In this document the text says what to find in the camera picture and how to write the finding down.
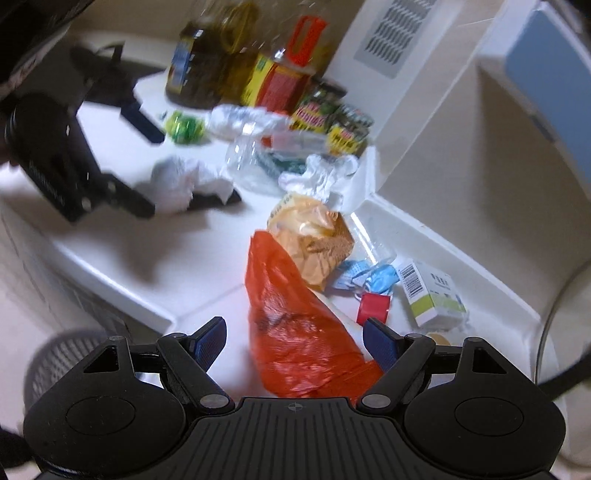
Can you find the white framed blue window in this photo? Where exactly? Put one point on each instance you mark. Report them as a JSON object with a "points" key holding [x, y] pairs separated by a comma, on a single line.
{"points": [[549, 60]]}

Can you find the large glass jar red label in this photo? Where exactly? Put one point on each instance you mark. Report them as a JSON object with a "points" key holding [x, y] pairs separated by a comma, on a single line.
{"points": [[314, 115]]}

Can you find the clear plastic wrapper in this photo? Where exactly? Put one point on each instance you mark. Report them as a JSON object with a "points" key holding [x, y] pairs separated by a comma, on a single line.
{"points": [[244, 120]]}

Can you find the blue face mask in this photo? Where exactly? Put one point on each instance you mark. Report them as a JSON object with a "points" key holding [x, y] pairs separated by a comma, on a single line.
{"points": [[381, 279]]}

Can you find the clear plastic bag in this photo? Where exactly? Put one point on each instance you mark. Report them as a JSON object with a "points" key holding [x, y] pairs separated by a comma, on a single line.
{"points": [[374, 251]]}

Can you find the clear plastic packaging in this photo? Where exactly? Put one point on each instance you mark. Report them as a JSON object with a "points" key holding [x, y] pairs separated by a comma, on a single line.
{"points": [[258, 161]]}

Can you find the white mesh waste basket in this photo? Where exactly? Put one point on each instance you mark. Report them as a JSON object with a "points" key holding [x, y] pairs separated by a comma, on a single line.
{"points": [[60, 355]]}

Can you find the small glass jar yellow label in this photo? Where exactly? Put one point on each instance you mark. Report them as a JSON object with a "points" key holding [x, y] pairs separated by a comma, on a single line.
{"points": [[346, 136]]}

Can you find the oil bottle yellow red label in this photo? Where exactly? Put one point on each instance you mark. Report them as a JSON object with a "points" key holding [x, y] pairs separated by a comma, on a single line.
{"points": [[277, 85]]}

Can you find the dark sauce bottle blue label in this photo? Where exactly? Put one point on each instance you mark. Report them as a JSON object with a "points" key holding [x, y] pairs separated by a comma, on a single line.
{"points": [[198, 78]]}

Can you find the red bottle cap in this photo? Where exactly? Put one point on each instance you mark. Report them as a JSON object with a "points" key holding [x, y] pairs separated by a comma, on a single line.
{"points": [[373, 307]]}

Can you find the dark olive oil bottle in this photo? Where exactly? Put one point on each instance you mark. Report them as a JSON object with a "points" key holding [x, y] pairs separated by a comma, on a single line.
{"points": [[240, 55]]}

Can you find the green wrapper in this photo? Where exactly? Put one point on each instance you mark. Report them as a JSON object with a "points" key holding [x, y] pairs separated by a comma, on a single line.
{"points": [[184, 127]]}

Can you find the small beige round object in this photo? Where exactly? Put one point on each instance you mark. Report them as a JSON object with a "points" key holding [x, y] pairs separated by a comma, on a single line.
{"points": [[438, 339]]}

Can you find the white wall vent grille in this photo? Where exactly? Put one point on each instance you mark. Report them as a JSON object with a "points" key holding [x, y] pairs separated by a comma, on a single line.
{"points": [[392, 32]]}

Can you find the white green medicine box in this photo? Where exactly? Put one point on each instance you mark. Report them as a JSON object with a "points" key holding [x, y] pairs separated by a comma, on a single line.
{"points": [[434, 295]]}

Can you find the brown paper bag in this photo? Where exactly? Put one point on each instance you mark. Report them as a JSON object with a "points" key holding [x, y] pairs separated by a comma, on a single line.
{"points": [[314, 240]]}

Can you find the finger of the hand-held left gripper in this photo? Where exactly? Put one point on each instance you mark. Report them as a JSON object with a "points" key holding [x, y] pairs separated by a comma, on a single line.
{"points": [[131, 201], [143, 122]]}

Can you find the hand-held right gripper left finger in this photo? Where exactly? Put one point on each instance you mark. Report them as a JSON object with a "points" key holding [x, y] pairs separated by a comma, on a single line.
{"points": [[210, 341]]}

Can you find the white tissue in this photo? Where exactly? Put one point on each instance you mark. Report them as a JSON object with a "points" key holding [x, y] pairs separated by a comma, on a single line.
{"points": [[178, 180]]}

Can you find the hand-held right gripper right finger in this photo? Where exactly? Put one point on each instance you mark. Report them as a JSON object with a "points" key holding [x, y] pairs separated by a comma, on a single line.
{"points": [[381, 344]]}

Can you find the orange plastic bag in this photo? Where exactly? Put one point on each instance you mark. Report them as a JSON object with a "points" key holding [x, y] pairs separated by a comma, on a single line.
{"points": [[295, 341]]}

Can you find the white blue printed packet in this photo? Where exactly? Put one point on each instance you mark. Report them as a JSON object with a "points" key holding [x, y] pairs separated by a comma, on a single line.
{"points": [[348, 274]]}

